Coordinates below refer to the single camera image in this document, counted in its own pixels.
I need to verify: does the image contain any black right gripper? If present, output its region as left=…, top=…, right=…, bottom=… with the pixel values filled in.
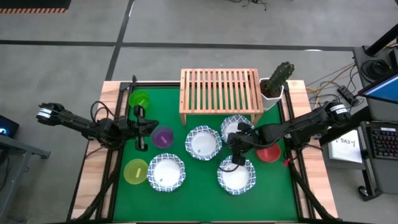
left=227, top=122, right=262, bottom=166

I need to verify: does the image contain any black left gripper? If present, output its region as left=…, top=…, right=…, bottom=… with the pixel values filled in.
left=124, top=105, right=160, bottom=152

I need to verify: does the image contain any blue patterned paper bowl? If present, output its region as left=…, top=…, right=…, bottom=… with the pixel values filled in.
left=216, top=155, right=257, bottom=196
left=184, top=125, right=223, bottom=161
left=220, top=114, right=255, bottom=144
left=146, top=152, right=187, bottom=193

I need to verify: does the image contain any red plastic bowl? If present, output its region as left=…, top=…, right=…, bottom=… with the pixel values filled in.
left=256, top=143, right=282, bottom=163

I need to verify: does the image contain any yellow plastic bowl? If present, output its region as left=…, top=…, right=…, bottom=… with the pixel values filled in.
left=123, top=158, right=149, bottom=185

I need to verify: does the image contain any slatted wooden shelf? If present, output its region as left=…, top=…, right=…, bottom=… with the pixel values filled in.
left=178, top=68, right=264, bottom=126

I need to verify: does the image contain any white plant pot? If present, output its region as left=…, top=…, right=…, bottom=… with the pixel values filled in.
left=259, top=77, right=285, bottom=111

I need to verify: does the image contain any green table mat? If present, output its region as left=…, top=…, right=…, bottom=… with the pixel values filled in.
left=112, top=86, right=299, bottom=222

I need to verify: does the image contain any green cactus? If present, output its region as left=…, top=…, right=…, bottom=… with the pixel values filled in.
left=264, top=61, right=295, bottom=97

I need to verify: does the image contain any white labelled board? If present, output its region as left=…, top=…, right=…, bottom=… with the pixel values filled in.
left=328, top=138, right=364, bottom=164

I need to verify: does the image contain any black power strip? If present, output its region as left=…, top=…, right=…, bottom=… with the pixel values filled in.
left=337, top=85, right=359, bottom=106

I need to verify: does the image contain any grey side table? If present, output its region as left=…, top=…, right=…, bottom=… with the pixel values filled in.
left=0, top=133, right=52, bottom=224

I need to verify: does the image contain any black device with blue light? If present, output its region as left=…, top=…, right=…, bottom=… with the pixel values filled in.
left=0, top=114, right=20, bottom=138

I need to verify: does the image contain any black backlit keyboard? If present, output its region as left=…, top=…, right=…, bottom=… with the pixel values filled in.
left=366, top=126, right=398, bottom=161

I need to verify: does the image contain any grey equipment cart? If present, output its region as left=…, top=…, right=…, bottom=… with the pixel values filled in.
left=353, top=45, right=398, bottom=202

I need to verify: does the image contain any computer monitor on cart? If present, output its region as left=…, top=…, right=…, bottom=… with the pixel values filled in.
left=357, top=73, right=398, bottom=105

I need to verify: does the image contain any black hazard-striped floor mat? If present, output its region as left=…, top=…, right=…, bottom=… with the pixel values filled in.
left=0, top=0, right=72, bottom=14

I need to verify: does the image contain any black cart pole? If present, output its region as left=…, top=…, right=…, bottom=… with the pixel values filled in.
left=365, top=23, right=398, bottom=57

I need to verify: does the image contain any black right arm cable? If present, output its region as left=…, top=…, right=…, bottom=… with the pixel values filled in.
left=218, top=161, right=241, bottom=174

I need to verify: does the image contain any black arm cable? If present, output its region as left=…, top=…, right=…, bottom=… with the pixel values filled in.
left=218, top=161, right=241, bottom=174
left=90, top=101, right=116, bottom=123

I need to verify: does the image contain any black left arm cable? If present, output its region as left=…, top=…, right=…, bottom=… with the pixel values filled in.
left=90, top=101, right=116, bottom=123

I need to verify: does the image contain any yellow floor cable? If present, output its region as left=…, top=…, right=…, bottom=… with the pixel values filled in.
left=306, top=63, right=356, bottom=94

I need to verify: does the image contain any black floor cable bundle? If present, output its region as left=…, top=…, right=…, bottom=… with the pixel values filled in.
left=229, top=0, right=269, bottom=11

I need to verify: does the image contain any coiled black cable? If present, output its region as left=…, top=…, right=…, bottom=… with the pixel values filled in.
left=361, top=58, right=392, bottom=82

